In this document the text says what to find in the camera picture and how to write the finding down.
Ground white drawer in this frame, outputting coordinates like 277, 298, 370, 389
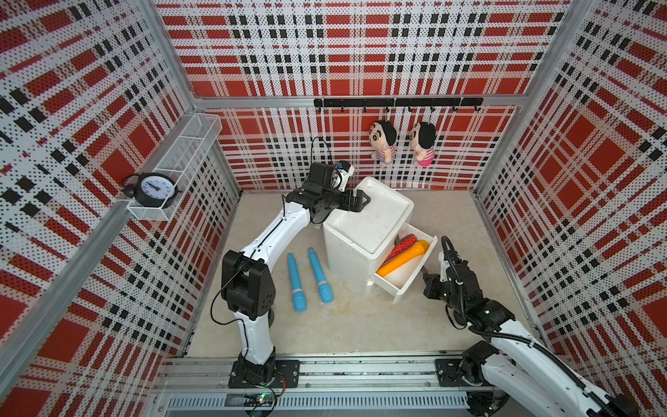
368, 224, 438, 303

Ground orange toy microphone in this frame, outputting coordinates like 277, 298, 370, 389
376, 240, 430, 277

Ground red glitter toy microphone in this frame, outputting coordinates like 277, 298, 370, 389
383, 234, 418, 264

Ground white plastic drawer cabinet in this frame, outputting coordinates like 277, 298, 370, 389
323, 177, 414, 296

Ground blue toy microphone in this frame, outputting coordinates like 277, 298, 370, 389
288, 253, 307, 313
308, 248, 334, 304

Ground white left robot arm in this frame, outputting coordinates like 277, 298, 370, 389
216, 161, 371, 387

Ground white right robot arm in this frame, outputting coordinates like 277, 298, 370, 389
424, 236, 639, 416

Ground plush doll blue shorts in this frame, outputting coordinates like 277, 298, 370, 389
368, 120, 397, 165

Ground plush doll pink shorts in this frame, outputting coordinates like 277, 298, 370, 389
409, 122, 436, 168

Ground black alarm clock in basket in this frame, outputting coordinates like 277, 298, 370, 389
122, 173, 179, 209

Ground small circuit board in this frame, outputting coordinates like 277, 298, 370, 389
224, 393, 275, 408

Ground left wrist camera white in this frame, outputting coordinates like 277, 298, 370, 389
333, 161, 354, 191

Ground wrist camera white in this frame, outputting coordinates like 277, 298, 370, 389
333, 161, 354, 191
439, 252, 450, 281

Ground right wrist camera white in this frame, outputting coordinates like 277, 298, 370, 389
439, 252, 450, 281

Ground black wall hook rail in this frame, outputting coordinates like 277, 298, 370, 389
314, 97, 484, 109

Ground white wire wall basket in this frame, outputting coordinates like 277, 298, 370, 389
127, 113, 222, 222

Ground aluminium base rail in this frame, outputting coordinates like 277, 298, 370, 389
150, 353, 590, 415

